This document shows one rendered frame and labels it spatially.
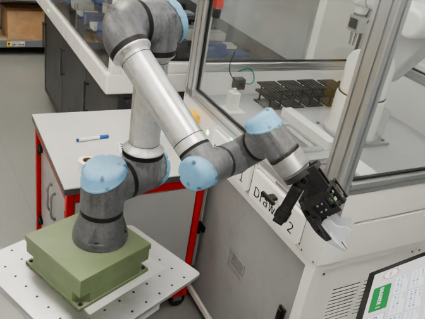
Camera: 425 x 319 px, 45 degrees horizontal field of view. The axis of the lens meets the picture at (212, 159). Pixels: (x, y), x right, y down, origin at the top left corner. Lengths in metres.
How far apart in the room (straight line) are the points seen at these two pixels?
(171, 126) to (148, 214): 1.00
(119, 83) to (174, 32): 1.26
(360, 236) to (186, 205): 0.77
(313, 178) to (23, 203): 2.26
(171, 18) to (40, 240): 0.68
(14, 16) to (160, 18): 4.20
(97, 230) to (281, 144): 0.56
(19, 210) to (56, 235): 1.61
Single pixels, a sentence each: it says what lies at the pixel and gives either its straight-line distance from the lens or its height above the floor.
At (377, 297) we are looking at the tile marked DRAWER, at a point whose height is 1.00.
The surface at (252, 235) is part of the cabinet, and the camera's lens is 1.91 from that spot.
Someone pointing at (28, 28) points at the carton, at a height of 0.26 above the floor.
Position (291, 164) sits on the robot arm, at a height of 1.27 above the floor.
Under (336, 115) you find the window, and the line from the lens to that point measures 1.48.
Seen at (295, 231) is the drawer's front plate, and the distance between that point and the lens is 1.63.
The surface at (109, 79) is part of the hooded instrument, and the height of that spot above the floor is 0.88.
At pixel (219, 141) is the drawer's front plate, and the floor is 0.90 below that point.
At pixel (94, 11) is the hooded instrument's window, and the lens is 2.68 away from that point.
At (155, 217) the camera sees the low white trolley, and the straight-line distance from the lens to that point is 2.08.
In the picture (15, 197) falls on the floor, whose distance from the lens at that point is 3.20.
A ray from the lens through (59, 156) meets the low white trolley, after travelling 2.05.
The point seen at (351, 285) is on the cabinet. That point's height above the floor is 0.66.
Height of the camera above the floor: 1.77
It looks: 28 degrees down
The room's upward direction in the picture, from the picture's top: 10 degrees clockwise
